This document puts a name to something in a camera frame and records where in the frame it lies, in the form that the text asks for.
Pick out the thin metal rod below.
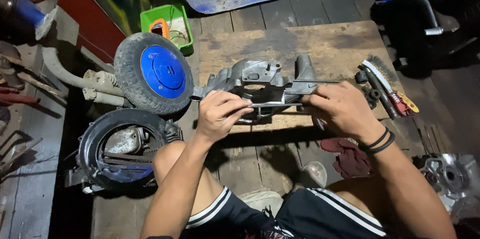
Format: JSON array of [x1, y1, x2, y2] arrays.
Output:
[[245, 103, 304, 109]]

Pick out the heap of rusty tools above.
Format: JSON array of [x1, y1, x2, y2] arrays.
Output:
[[0, 40, 70, 180]]

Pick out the black striped shorts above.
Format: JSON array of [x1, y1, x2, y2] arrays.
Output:
[[184, 186, 388, 239]]

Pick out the orange multimeter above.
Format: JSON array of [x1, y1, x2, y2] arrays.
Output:
[[148, 18, 171, 40]]

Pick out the green plastic tray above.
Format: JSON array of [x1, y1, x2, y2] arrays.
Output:
[[140, 4, 194, 57]]

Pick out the black tyre wheel blue hub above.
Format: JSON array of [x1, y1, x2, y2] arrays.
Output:
[[113, 32, 194, 116]]

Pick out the wooden board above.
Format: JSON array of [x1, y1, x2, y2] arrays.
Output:
[[198, 20, 400, 134]]

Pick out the long metal stud bolt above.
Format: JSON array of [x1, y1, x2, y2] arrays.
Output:
[[292, 79, 342, 84]]

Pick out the black round engine fan housing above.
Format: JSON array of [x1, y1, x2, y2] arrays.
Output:
[[64, 108, 184, 195]]

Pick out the dark red rag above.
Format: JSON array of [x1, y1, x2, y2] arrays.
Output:
[[320, 138, 374, 180]]

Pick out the red yellow handled tool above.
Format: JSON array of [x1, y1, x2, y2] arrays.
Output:
[[388, 90, 420, 118]]

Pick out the black machine with metal lever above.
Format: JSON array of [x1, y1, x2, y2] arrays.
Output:
[[369, 0, 480, 78]]

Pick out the blue grey motor part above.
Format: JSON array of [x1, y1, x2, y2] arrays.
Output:
[[0, 0, 60, 42]]

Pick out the person's left hand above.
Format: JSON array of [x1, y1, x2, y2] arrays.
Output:
[[196, 90, 254, 144]]

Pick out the person's right hand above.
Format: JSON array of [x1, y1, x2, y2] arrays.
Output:
[[301, 81, 386, 146]]

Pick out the black wristbands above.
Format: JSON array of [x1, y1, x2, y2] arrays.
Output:
[[358, 126, 396, 155]]

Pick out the grey metal engine crankcase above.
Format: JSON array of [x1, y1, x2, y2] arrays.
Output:
[[190, 54, 319, 124]]

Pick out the silver engine cover part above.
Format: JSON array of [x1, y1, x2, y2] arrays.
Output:
[[412, 153, 480, 225]]

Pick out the white sandal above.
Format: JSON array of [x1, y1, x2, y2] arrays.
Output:
[[290, 161, 328, 193]]

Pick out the black socket wrench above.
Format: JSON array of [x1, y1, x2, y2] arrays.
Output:
[[355, 67, 401, 120]]

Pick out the wire brush white handle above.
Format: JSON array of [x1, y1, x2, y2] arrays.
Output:
[[361, 55, 399, 95]]

